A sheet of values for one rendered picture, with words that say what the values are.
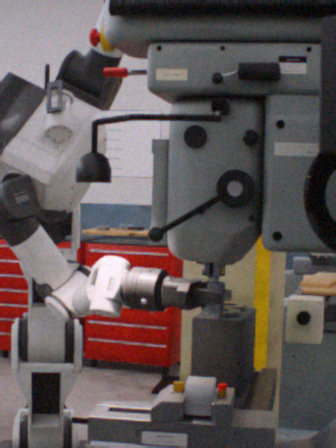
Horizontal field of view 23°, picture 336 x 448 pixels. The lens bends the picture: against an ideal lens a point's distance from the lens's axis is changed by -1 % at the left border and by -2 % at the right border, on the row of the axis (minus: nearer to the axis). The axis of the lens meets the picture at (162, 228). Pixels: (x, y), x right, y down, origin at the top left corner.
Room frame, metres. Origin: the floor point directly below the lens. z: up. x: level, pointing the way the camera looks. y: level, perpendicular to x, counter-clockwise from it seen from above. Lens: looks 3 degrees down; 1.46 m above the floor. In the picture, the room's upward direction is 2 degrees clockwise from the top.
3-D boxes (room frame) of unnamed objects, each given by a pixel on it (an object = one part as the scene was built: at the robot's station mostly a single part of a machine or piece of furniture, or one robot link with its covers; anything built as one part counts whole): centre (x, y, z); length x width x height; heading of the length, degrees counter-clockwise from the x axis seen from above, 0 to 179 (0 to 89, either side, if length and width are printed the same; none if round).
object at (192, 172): (1.64, -0.11, 1.47); 0.21 x 0.19 x 0.32; 170
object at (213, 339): (2.02, -0.16, 1.06); 0.22 x 0.12 x 0.20; 164
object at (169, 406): (1.51, -0.02, 1.05); 0.12 x 0.06 x 0.04; 172
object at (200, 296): (1.61, -0.09, 1.24); 0.06 x 0.02 x 0.03; 66
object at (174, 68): (1.63, -0.15, 1.68); 0.34 x 0.24 x 0.10; 80
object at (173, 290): (1.68, -0.02, 1.24); 0.13 x 0.12 x 0.10; 156
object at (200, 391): (1.50, -0.08, 1.07); 0.06 x 0.05 x 0.06; 172
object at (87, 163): (1.65, 0.14, 1.49); 0.07 x 0.07 x 0.06
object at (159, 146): (1.66, 0.00, 1.45); 0.04 x 0.04 x 0.21; 80
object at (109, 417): (1.51, -0.05, 1.02); 0.35 x 0.15 x 0.11; 82
